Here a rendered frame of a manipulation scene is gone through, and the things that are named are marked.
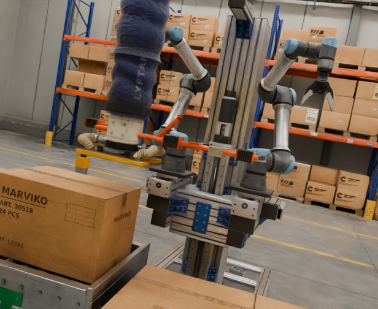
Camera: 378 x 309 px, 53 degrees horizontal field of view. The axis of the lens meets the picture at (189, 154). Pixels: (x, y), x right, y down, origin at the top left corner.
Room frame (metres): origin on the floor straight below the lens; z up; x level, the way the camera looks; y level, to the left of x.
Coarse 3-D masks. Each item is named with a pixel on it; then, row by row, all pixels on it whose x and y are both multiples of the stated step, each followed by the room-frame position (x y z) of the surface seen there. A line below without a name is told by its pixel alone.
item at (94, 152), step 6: (78, 150) 1.76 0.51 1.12; (84, 150) 1.76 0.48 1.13; (90, 150) 1.76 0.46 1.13; (96, 150) 1.80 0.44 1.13; (102, 150) 1.80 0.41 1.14; (96, 156) 1.74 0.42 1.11; (102, 156) 1.73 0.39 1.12; (108, 156) 1.73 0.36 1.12; (114, 156) 1.73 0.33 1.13; (120, 156) 1.73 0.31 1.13; (126, 156) 1.75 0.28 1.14; (126, 162) 1.71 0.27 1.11; (132, 162) 1.70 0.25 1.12; (138, 162) 1.70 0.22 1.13; (144, 162) 1.72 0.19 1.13
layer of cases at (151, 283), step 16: (144, 272) 1.90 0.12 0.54; (160, 272) 1.93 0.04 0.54; (176, 272) 1.97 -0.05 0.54; (128, 288) 1.69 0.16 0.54; (144, 288) 1.72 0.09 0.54; (160, 288) 1.75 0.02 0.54; (176, 288) 1.78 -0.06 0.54; (192, 288) 1.81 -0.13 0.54; (208, 288) 1.84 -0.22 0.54; (224, 288) 1.88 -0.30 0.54; (112, 304) 1.52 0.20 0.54; (128, 304) 1.54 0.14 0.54; (144, 304) 1.57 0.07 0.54; (160, 304) 1.59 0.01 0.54; (176, 304) 1.62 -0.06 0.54; (192, 304) 1.65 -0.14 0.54; (208, 304) 1.67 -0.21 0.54; (224, 304) 1.70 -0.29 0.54; (240, 304) 1.73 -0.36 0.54; (256, 304) 1.76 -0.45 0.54; (272, 304) 1.80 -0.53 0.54; (288, 304) 1.83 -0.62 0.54
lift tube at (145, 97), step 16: (128, 16) 1.78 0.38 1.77; (128, 64) 1.77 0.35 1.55; (144, 64) 1.79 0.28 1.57; (112, 80) 1.83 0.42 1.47; (128, 80) 1.77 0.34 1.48; (144, 80) 1.79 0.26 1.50; (112, 96) 1.79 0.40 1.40; (128, 96) 1.76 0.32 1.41; (144, 96) 1.80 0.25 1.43; (112, 112) 1.78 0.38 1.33
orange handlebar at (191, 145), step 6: (96, 126) 1.87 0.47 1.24; (102, 126) 1.87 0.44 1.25; (144, 138) 1.82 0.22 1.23; (150, 138) 1.81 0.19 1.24; (156, 138) 1.80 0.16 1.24; (162, 138) 1.80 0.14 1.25; (180, 144) 1.78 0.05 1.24; (186, 144) 1.77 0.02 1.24; (192, 144) 1.77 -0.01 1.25; (198, 144) 1.76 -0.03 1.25; (204, 150) 1.76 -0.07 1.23; (228, 150) 1.74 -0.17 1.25
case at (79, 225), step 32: (0, 192) 1.79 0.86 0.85; (32, 192) 1.74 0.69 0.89; (64, 192) 1.70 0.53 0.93; (96, 192) 1.74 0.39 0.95; (128, 192) 1.87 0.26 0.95; (0, 224) 1.78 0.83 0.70; (32, 224) 1.74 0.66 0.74; (64, 224) 1.69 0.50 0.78; (96, 224) 1.66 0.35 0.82; (128, 224) 1.94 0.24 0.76; (32, 256) 1.73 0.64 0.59; (64, 256) 1.69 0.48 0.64; (96, 256) 1.65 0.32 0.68
